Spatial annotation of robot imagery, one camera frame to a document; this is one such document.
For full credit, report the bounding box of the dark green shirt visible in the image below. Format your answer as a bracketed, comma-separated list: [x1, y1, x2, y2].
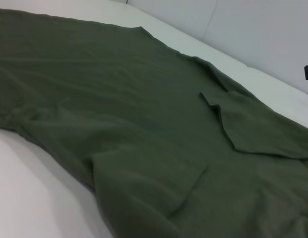
[0, 8, 308, 238]

